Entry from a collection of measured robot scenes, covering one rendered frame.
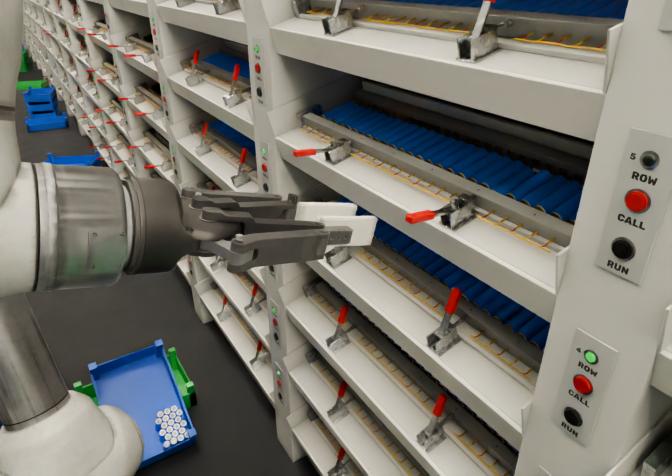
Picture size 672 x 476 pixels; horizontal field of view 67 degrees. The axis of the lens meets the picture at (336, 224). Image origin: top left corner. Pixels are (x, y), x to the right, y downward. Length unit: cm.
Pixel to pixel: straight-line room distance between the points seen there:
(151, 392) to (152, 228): 126
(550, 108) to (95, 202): 38
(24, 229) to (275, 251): 17
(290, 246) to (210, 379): 135
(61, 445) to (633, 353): 81
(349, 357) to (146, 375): 81
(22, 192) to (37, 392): 62
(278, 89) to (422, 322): 48
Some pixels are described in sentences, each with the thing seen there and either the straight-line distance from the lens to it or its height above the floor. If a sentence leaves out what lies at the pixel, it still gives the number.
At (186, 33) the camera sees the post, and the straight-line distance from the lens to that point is 161.
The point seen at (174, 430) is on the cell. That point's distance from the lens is 152.
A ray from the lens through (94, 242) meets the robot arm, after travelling 37.
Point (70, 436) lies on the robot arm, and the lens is 96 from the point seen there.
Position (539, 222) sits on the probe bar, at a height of 93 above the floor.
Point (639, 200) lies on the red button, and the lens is 46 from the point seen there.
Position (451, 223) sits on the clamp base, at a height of 91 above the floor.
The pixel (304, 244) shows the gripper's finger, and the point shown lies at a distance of 42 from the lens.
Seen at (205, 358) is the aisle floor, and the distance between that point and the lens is 182.
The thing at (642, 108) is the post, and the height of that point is 108.
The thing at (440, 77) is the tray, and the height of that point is 107.
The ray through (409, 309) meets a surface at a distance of 79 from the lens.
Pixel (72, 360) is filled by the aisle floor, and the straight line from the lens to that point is 197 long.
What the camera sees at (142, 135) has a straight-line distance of 236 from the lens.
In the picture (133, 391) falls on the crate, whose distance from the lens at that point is 163.
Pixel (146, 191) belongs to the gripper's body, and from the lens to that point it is 40.
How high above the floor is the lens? 118
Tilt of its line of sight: 27 degrees down
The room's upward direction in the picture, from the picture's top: straight up
